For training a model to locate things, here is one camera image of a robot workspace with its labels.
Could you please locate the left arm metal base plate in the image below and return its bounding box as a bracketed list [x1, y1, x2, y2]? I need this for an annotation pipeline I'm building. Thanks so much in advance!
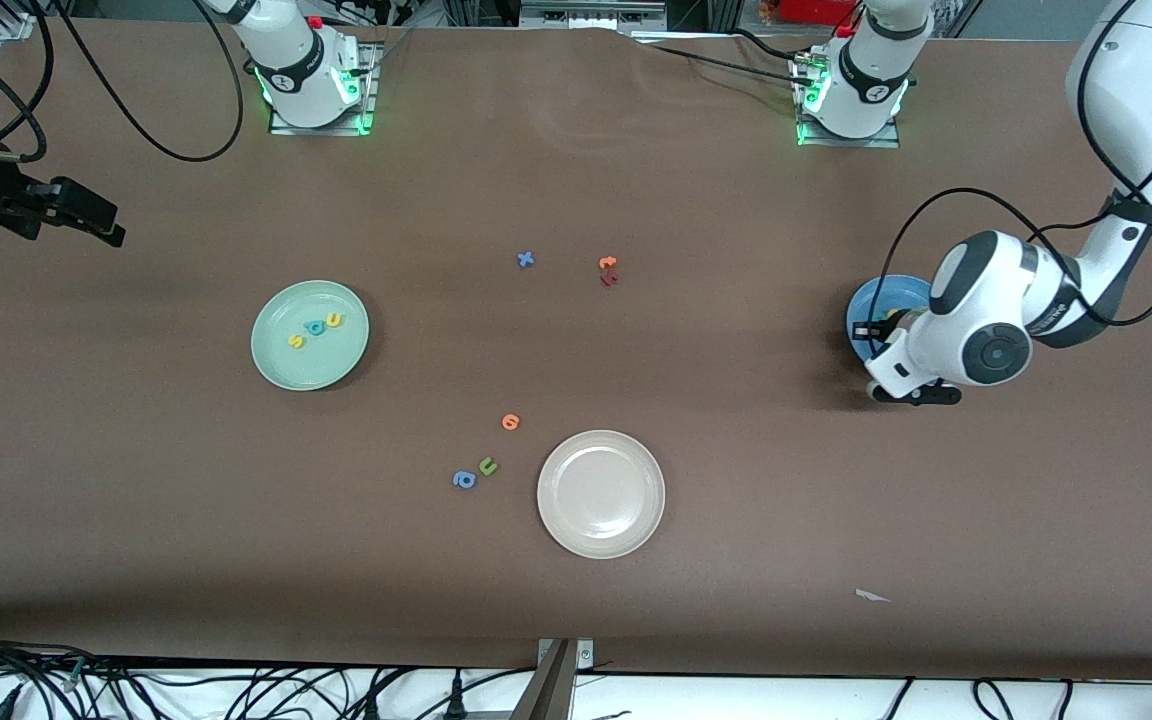
[796, 50, 902, 149]

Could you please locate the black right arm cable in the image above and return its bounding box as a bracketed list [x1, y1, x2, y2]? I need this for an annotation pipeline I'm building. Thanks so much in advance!
[46, 0, 244, 163]

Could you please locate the black cable on tabletop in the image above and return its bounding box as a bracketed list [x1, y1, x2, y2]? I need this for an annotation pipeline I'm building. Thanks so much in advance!
[636, 28, 817, 86]

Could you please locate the beige round plate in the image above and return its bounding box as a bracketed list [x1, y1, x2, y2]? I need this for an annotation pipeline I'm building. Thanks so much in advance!
[536, 429, 667, 560]

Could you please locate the silver metal box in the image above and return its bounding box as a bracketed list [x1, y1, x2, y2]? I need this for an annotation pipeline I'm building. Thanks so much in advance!
[519, 0, 669, 33]

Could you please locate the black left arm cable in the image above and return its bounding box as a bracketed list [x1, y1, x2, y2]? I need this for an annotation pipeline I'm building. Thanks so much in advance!
[879, 0, 1152, 327]

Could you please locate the aluminium frame rail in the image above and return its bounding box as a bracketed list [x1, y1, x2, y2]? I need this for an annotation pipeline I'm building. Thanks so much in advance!
[0, 8, 42, 116]

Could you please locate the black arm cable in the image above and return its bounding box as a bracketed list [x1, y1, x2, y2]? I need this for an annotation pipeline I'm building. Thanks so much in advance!
[46, 0, 244, 163]
[879, 0, 1152, 327]

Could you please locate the grey metal beam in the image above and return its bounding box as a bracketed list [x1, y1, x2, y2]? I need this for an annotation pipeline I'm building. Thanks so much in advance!
[510, 640, 577, 720]

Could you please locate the blue round plate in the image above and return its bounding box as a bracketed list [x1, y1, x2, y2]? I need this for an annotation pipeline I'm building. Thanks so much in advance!
[844, 274, 937, 366]

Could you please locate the silver metal table bracket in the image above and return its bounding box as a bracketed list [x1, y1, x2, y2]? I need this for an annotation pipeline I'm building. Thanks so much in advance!
[538, 638, 595, 669]

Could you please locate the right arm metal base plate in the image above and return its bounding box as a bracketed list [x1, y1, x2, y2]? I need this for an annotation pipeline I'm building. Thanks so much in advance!
[269, 40, 377, 136]

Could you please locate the red box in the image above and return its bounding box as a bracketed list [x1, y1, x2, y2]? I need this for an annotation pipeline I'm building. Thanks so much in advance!
[779, 0, 859, 27]

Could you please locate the light green round plate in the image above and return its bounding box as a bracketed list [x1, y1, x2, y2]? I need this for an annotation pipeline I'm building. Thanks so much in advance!
[250, 279, 371, 392]

